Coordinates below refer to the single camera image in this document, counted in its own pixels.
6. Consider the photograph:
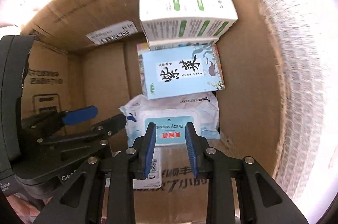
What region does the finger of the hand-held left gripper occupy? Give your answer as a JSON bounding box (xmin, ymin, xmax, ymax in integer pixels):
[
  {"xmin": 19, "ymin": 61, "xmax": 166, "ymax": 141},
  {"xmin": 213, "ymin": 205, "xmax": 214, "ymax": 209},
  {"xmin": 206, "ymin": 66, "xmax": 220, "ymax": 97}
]
[
  {"xmin": 37, "ymin": 114, "xmax": 127, "ymax": 147},
  {"xmin": 22, "ymin": 106, "xmax": 98, "ymax": 132}
]

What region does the flat white box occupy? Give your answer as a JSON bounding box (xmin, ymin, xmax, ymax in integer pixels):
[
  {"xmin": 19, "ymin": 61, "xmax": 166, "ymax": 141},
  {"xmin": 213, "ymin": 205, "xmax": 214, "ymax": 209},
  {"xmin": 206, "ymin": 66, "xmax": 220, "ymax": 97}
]
[{"xmin": 146, "ymin": 38, "xmax": 219, "ymax": 52}]

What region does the blue baby wipes packet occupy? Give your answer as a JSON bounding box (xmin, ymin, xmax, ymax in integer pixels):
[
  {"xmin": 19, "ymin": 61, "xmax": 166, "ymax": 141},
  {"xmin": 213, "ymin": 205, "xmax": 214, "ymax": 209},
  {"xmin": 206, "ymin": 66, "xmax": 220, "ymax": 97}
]
[{"xmin": 119, "ymin": 92, "xmax": 221, "ymax": 148}]

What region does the white green carton box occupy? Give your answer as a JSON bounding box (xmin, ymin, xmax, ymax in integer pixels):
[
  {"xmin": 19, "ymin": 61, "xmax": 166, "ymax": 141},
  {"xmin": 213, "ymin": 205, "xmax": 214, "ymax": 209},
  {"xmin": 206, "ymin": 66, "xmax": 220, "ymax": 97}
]
[{"xmin": 139, "ymin": 0, "xmax": 238, "ymax": 41}]

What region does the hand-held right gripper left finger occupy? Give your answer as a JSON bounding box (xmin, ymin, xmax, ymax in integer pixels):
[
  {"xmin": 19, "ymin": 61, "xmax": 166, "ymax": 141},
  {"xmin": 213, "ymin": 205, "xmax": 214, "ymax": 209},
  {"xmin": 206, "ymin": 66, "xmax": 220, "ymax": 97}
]
[{"xmin": 33, "ymin": 122, "xmax": 157, "ymax": 224}]

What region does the brown cardboard box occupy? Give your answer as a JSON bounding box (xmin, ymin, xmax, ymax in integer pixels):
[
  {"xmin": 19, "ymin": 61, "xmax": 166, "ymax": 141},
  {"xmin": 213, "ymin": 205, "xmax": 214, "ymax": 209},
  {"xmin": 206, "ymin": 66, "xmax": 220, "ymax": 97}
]
[{"xmin": 16, "ymin": 0, "xmax": 288, "ymax": 224}]

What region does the light blue tea box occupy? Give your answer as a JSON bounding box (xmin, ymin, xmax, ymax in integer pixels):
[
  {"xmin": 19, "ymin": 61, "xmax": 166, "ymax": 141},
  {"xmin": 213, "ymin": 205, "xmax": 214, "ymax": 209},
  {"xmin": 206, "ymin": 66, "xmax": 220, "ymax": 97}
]
[{"xmin": 137, "ymin": 42, "xmax": 226, "ymax": 100}]

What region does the small white printed box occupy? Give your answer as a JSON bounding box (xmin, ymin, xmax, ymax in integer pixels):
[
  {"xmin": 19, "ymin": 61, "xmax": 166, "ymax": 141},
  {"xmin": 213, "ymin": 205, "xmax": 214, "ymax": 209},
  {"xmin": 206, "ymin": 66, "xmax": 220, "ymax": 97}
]
[{"xmin": 132, "ymin": 146, "xmax": 163, "ymax": 189}]

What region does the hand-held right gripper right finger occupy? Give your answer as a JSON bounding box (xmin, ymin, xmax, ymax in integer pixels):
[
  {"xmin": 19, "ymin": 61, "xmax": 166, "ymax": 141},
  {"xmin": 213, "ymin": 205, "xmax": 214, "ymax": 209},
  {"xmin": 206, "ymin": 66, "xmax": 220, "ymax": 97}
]
[{"xmin": 185, "ymin": 122, "xmax": 309, "ymax": 224}]

